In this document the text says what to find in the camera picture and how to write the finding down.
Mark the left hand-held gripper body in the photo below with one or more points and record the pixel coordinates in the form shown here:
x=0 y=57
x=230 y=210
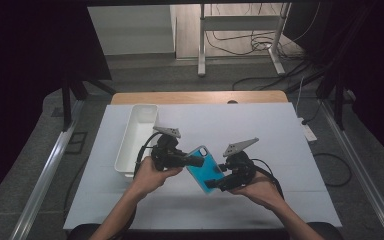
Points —
x=166 y=150

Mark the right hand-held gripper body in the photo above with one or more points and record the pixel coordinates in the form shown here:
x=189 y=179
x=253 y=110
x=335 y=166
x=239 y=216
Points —
x=240 y=166

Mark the translucent phone case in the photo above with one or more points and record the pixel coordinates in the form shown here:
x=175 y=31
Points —
x=204 y=168

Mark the white plastic bin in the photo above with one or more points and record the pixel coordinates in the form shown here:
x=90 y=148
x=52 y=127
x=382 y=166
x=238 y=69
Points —
x=136 y=138

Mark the person's left hand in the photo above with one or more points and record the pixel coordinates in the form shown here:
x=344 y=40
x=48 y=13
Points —
x=151 y=178

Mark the person's right hand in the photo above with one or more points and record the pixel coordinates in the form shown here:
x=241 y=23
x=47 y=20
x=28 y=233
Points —
x=260 y=193

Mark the wooden table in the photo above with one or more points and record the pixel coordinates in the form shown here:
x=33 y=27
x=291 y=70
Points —
x=180 y=97

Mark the white power strip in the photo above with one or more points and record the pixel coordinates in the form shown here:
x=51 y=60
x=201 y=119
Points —
x=308 y=131

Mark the black metal stand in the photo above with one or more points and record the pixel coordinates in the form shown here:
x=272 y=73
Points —
x=338 y=100
x=67 y=100

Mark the person's legs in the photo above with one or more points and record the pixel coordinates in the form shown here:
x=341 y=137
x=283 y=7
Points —
x=83 y=232

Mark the white panel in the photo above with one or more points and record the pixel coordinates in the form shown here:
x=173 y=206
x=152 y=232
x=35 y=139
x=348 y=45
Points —
x=133 y=30

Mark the aluminium rail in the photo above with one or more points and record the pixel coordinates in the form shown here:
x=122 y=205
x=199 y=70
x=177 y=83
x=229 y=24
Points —
x=363 y=173
x=46 y=173

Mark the white metal desk frame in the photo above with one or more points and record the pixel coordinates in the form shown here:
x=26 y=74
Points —
x=240 y=23

